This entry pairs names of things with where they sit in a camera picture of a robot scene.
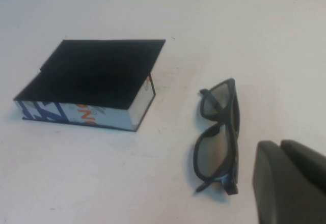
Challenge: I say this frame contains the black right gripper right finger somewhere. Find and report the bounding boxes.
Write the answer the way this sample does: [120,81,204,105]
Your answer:
[280,139,326,170]

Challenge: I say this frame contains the black printed glasses case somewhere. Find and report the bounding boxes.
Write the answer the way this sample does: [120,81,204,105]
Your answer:
[13,39,166,133]

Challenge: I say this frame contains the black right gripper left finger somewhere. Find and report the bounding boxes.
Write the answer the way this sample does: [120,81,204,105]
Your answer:
[251,139,326,224]

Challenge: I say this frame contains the black frame sunglasses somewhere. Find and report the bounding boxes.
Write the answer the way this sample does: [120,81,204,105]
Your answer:
[193,78,241,197]

